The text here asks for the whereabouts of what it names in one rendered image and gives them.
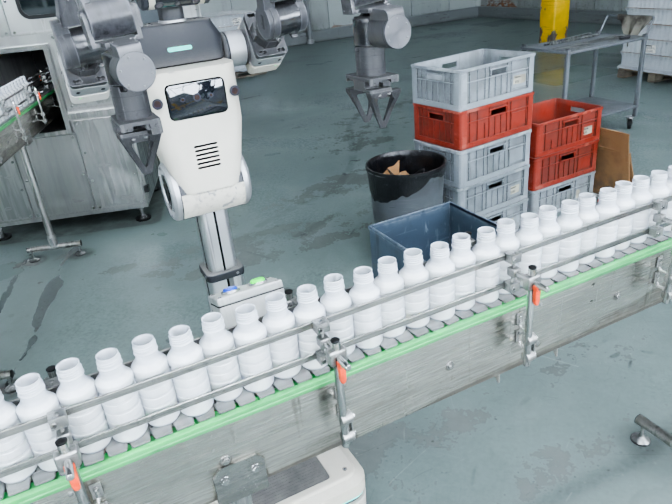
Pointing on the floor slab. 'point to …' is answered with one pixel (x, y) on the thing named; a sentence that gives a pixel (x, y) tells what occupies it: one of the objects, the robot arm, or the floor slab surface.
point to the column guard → (553, 20)
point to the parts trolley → (596, 65)
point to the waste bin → (404, 197)
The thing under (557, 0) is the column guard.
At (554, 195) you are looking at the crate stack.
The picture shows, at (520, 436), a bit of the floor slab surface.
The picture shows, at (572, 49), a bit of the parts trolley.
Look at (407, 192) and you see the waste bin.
